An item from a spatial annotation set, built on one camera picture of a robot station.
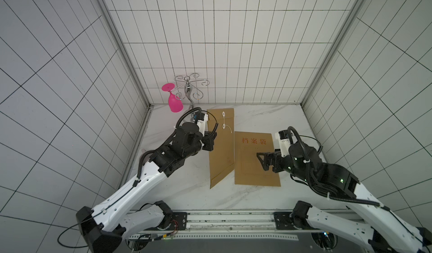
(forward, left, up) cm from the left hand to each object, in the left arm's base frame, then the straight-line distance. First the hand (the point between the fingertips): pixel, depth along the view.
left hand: (213, 138), depth 70 cm
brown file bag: (-4, -4, -12) cm, 13 cm away
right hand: (-5, -20, 0) cm, 21 cm away
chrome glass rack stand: (+34, +14, 0) cm, 37 cm away
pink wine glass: (+32, +24, -11) cm, 42 cm away
